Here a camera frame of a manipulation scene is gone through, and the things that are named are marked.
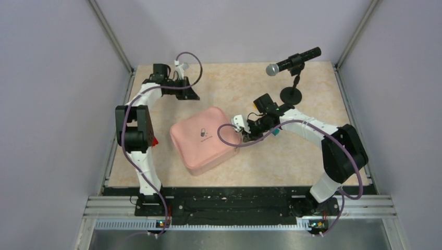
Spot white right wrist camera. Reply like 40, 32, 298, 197
230, 115, 250, 133

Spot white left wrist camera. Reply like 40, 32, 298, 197
174, 60, 189, 80

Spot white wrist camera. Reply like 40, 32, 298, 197
230, 115, 250, 133
174, 60, 189, 80

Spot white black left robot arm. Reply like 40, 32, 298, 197
115, 61, 200, 215

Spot purple cable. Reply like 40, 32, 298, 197
217, 119, 364, 237
120, 52, 203, 239

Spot black microphone on stand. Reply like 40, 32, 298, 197
265, 47, 322, 105

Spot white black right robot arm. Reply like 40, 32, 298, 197
232, 94, 369, 215

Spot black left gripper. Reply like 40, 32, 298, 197
164, 76, 200, 100

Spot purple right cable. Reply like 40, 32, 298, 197
217, 119, 364, 237

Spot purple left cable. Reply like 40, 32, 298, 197
120, 52, 203, 239

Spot pink medicine case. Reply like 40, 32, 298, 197
169, 107, 239, 176

